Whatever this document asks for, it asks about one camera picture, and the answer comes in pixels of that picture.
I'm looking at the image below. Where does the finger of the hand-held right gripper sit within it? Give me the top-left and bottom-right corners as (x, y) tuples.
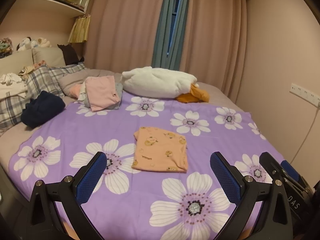
(280, 160), (312, 193)
(259, 152), (290, 183)

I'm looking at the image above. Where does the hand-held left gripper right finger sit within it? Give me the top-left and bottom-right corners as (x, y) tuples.
(210, 151), (293, 240)

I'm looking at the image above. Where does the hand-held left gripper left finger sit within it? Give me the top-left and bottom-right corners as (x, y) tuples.
(27, 151), (108, 240)

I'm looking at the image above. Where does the orange printed shirt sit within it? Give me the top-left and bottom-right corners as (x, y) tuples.
(132, 127), (188, 173)

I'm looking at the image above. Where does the purple floral blanket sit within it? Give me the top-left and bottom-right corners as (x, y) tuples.
(9, 92), (288, 240)

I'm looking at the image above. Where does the white power strip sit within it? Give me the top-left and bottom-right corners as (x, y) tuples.
(289, 82), (320, 108)

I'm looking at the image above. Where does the navy dark cloth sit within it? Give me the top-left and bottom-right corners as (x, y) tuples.
(20, 90), (66, 128)

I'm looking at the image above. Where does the pink folded garment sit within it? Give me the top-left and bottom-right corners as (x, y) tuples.
(85, 76), (121, 112)

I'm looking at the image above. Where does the peach cloth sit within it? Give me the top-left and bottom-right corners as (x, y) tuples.
(70, 84), (87, 97)

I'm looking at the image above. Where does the grey folded garment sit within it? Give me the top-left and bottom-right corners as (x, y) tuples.
(114, 82), (123, 110)

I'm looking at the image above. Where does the white plush duck toy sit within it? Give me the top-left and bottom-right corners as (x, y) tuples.
(120, 66), (210, 104)

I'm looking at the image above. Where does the white striped garment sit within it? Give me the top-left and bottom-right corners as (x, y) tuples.
(0, 72), (28, 99)

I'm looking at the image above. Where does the brown printed cloth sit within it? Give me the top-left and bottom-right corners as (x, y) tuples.
(19, 60), (48, 75)

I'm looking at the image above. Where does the dark brown cloth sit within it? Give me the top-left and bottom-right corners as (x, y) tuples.
(57, 44), (85, 65)

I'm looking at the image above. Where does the beige cushion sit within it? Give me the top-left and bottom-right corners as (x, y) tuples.
(32, 46), (66, 67)
(0, 51), (34, 77)

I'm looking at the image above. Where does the pink curtain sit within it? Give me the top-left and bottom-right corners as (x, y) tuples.
(179, 0), (248, 100)
(84, 0), (170, 72)

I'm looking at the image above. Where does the pale plush toy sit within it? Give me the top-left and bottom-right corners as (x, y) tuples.
(31, 37), (52, 48)

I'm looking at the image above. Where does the yellow pleated cloth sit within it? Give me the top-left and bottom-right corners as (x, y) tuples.
(67, 15), (91, 43)

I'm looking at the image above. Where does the black and white plush toy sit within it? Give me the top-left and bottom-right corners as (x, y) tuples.
(16, 37), (33, 52)

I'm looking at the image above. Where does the blue-grey curtain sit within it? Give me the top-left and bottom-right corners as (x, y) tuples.
(151, 0), (192, 70)

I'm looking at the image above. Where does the colourful knitted cloth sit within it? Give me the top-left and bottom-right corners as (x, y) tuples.
(0, 38), (14, 59)

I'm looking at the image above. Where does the window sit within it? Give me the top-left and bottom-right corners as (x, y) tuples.
(167, 0), (184, 55)

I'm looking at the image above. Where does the white cable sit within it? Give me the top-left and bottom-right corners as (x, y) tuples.
(291, 105), (320, 164)

